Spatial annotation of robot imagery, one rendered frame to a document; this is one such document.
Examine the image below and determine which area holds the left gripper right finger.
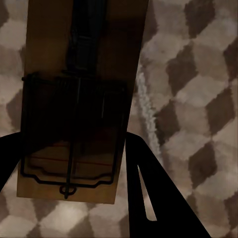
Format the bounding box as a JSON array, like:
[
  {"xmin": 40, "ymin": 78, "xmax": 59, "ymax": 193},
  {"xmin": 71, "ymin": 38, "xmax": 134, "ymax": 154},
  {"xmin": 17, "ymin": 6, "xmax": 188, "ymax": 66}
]
[{"xmin": 125, "ymin": 132, "xmax": 211, "ymax": 238}]

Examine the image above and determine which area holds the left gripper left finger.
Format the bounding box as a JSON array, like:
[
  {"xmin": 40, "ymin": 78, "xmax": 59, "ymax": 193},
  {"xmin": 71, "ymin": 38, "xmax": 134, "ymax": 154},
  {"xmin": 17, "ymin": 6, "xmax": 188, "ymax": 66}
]
[{"xmin": 0, "ymin": 132, "xmax": 21, "ymax": 191}]

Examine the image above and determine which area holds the mousetrap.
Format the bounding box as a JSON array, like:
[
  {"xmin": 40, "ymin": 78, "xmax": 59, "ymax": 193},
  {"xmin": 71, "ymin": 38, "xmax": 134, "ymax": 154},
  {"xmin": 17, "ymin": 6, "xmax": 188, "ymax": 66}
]
[{"xmin": 16, "ymin": 0, "xmax": 149, "ymax": 204}]

